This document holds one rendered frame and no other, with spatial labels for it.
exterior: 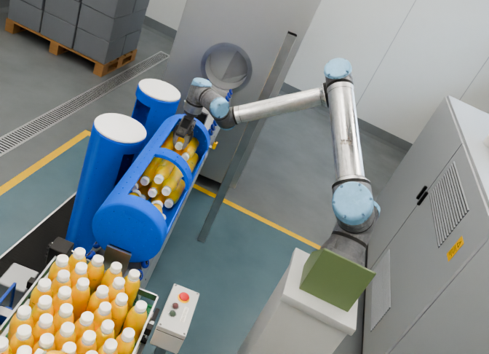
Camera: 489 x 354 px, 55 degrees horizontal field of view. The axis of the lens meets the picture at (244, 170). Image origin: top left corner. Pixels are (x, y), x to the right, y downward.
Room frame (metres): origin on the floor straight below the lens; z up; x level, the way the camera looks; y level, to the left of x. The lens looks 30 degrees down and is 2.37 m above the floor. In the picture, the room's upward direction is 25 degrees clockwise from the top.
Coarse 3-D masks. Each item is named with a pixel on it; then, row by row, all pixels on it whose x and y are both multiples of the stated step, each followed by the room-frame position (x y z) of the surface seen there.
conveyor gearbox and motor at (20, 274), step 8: (16, 264) 1.22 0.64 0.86; (8, 272) 1.17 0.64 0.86; (16, 272) 1.18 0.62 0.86; (24, 272) 1.20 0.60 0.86; (32, 272) 1.22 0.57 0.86; (0, 280) 1.12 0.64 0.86; (8, 280) 1.14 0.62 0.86; (16, 280) 1.15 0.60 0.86; (24, 280) 1.17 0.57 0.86; (0, 288) 1.12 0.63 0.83; (8, 288) 1.12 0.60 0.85; (16, 288) 1.12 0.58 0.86; (24, 288) 1.14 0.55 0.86; (0, 296) 1.12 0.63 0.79; (16, 296) 1.12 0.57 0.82; (16, 304) 1.12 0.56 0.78
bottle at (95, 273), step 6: (90, 264) 1.19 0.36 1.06; (102, 264) 1.21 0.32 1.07; (90, 270) 1.18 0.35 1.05; (96, 270) 1.18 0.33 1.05; (102, 270) 1.20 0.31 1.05; (90, 276) 1.17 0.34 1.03; (96, 276) 1.18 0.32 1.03; (102, 276) 1.20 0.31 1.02; (90, 282) 1.17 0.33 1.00; (96, 282) 1.18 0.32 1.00; (90, 288) 1.17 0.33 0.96; (96, 288) 1.19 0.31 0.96; (90, 294) 1.18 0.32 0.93
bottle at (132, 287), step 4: (128, 276) 1.21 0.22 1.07; (128, 280) 1.20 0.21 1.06; (132, 280) 1.20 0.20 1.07; (136, 280) 1.20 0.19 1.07; (124, 284) 1.19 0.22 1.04; (128, 284) 1.19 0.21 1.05; (132, 284) 1.19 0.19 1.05; (136, 284) 1.20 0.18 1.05; (128, 288) 1.18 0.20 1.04; (132, 288) 1.19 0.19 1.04; (136, 288) 1.20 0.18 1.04; (128, 292) 1.18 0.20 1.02; (132, 292) 1.19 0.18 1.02; (136, 292) 1.20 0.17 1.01; (128, 296) 1.19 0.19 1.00; (132, 296) 1.20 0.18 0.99; (128, 300) 1.19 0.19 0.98; (132, 300) 1.20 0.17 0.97; (128, 304) 1.19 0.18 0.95; (132, 304) 1.22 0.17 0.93; (128, 308) 1.19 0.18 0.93
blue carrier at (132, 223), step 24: (168, 120) 2.17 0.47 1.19; (144, 168) 1.64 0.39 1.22; (120, 192) 1.45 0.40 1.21; (96, 216) 1.36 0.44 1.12; (120, 216) 1.37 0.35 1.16; (144, 216) 1.37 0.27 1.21; (168, 216) 1.68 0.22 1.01; (96, 240) 1.37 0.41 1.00; (120, 240) 1.37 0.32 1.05; (144, 240) 1.38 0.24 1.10
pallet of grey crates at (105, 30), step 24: (24, 0) 4.66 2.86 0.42; (48, 0) 4.65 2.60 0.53; (72, 0) 4.64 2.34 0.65; (96, 0) 4.62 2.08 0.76; (120, 0) 4.64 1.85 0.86; (144, 0) 5.24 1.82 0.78; (24, 24) 4.66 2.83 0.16; (48, 24) 4.64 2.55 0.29; (72, 24) 4.64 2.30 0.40; (96, 24) 4.62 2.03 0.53; (120, 24) 4.77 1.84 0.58; (72, 48) 4.66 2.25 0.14; (96, 48) 4.62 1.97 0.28; (120, 48) 4.92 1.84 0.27; (96, 72) 4.60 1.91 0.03
